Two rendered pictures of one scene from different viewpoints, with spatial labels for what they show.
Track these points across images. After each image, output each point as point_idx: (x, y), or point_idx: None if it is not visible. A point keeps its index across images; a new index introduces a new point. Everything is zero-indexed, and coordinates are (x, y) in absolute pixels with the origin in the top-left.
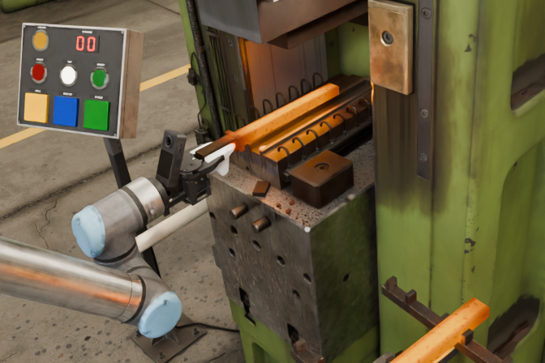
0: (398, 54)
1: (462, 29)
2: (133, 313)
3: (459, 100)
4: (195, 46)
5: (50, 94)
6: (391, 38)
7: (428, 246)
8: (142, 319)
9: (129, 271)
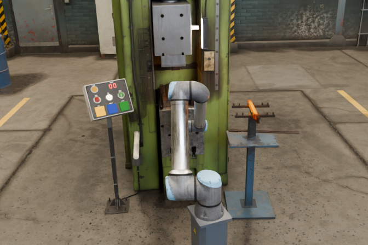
0: (212, 62)
1: (224, 53)
2: (205, 123)
3: (224, 68)
4: (135, 82)
5: (104, 105)
6: (210, 58)
7: (218, 108)
8: (206, 124)
9: (191, 121)
